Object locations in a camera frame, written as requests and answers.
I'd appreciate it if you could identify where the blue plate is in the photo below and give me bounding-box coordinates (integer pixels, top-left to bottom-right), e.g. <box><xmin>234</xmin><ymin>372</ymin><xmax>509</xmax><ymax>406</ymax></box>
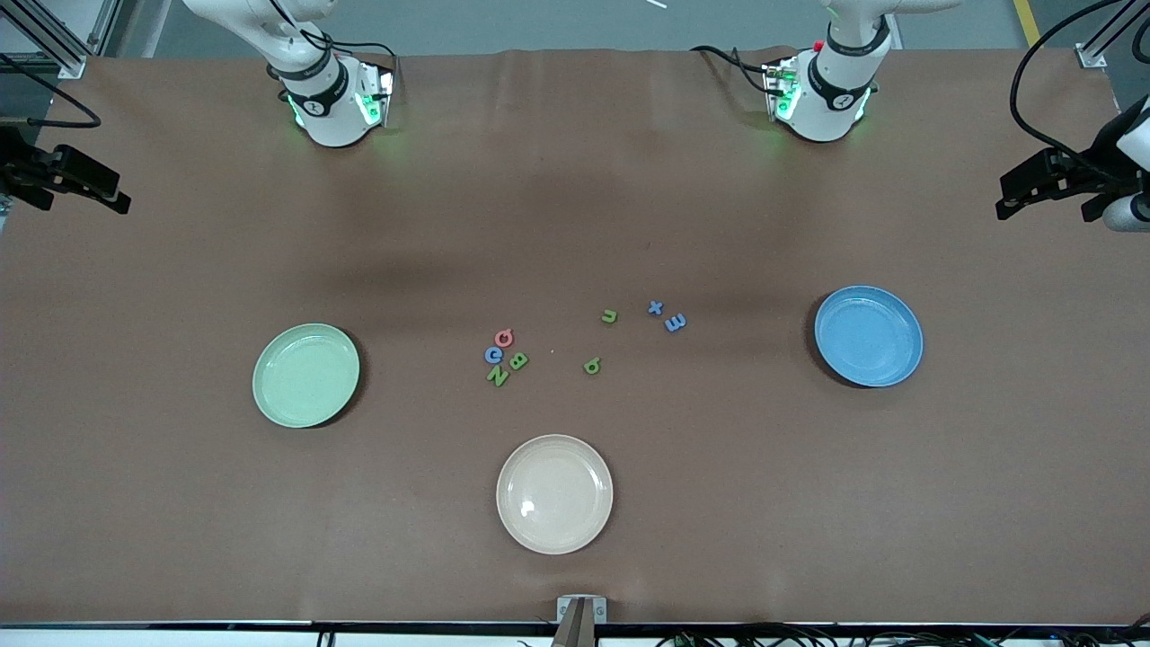
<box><xmin>814</xmin><ymin>285</ymin><xmax>924</xmax><ymax>389</ymax></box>

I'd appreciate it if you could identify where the green plate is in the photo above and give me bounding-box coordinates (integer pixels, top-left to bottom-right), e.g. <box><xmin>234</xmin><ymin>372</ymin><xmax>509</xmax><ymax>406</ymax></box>
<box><xmin>252</xmin><ymin>323</ymin><xmax>361</xmax><ymax>430</ymax></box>

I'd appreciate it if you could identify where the brown table cover sheet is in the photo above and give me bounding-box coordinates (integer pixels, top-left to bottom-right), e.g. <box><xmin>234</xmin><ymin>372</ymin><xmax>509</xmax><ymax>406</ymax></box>
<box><xmin>0</xmin><ymin>47</ymin><xmax>1150</xmax><ymax>626</ymax></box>

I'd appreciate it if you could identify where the beige plate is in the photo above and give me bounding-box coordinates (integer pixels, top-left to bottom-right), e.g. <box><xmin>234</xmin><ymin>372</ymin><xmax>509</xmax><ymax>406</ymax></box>
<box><xmin>496</xmin><ymin>434</ymin><xmax>615</xmax><ymax>555</ymax></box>

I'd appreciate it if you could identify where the aluminium frame post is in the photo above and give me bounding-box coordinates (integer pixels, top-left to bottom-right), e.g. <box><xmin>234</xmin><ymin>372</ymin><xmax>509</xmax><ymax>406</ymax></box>
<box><xmin>1075</xmin><ymin>0</ymin><xmax>1150</xmax><ymax>70</ymax></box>
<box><xmin>0</xmin><ymin>0</ymin><xmax>123</xmax><ymax>81</ymax></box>

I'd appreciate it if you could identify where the black right arm base cable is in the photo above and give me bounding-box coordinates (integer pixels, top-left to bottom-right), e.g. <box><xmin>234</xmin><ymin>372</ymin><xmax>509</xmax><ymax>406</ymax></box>
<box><xmin>266</xmin><ymin>0</ymin><xmax>398</xmax><ymax>86</ymax></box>

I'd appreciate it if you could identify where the black arm base cable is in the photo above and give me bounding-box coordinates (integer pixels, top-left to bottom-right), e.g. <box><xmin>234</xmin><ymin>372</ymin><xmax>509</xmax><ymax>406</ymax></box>
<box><xmin>688</xmin><ymin>43</ymin><xmax>775</xmax><ymax>98</ymax></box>
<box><xmin>266</xmin><ymin>0</ymin><xmax>398</xmax><ymax>86</ymax></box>

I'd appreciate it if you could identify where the black left arm base cable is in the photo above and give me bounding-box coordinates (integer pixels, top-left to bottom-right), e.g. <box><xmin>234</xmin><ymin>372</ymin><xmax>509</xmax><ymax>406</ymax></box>
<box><xmin>688</xmin><ymin>43</ymin><xmax>775</xmax><ymax>98</ymax></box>

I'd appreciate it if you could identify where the white table edge rail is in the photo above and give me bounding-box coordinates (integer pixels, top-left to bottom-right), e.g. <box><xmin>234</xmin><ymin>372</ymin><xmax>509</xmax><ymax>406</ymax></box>
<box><xmin>0</xmin><ymin>620</ymin><xmax>1150</xmax><ymax>647</ymax></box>

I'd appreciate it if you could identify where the grey metal mount bracket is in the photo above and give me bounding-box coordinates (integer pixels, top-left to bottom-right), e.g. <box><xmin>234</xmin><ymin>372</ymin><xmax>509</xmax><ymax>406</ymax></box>
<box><xmin>556</xmin><ymin>595</ymin><xmax>608</xmax><ymax>625</ymax></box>

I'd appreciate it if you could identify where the tan camera support post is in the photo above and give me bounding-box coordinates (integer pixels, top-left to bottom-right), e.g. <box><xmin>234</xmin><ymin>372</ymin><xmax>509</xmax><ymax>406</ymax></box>
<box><xmin>550</xmin><ymin>600</ymin><xmax>597</xmax><ymax>647</ymax></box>

